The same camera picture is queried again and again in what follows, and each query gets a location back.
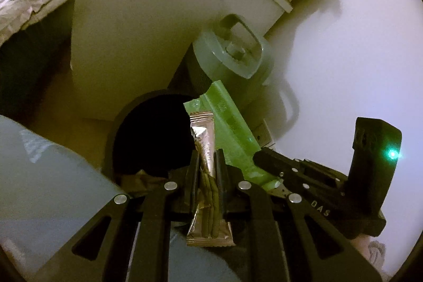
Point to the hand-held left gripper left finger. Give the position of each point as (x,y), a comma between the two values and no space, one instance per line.
(195,176)

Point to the black waste bin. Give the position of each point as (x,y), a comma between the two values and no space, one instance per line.
(148,136)

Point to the long green bean snack packet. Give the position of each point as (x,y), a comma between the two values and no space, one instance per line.
(206,143)

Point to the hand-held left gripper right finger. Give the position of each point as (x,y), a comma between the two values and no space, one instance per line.
(220,176)

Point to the white cabinet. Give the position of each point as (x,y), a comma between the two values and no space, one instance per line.
(132,21)

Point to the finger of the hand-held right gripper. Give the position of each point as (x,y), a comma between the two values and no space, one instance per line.
(269,161)

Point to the wall socket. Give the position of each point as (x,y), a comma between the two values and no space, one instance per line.
(266,135)

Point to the green plastic wrapper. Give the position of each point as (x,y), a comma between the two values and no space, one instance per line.
(231,123)

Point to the bed with wooden headboard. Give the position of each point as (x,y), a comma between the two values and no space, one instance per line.
(33,70)

